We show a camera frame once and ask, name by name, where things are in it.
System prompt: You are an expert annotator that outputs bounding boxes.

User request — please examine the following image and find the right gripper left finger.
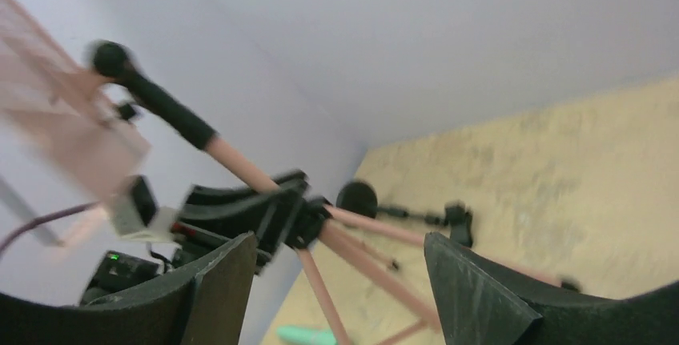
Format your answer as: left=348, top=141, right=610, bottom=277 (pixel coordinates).
left=1, top=234, right=257, bottom=345

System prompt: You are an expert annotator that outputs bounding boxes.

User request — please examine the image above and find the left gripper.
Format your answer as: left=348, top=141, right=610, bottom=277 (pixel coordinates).
left=171, top=170, right=308, bottom=274

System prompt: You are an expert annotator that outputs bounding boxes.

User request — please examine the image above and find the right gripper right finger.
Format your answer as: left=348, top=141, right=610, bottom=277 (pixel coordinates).
left=424, top=233, right=678, bottom=345

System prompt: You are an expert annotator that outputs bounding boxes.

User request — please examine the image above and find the pink music stand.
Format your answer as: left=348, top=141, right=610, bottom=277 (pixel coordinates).
left=0, top=0, right=582, bottom=345

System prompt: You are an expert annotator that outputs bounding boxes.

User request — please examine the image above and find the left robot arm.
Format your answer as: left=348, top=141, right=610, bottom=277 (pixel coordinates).
left=80, top=170, right=308, bottom=305

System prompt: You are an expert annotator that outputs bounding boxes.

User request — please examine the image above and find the teal toy microphone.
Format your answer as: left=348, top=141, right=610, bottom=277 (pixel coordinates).
left=276, top=325, right=338, bottom=345

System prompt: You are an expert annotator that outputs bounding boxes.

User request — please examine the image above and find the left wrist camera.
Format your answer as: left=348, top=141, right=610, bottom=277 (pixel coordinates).
left=109, top=175, right=178, bottom=243

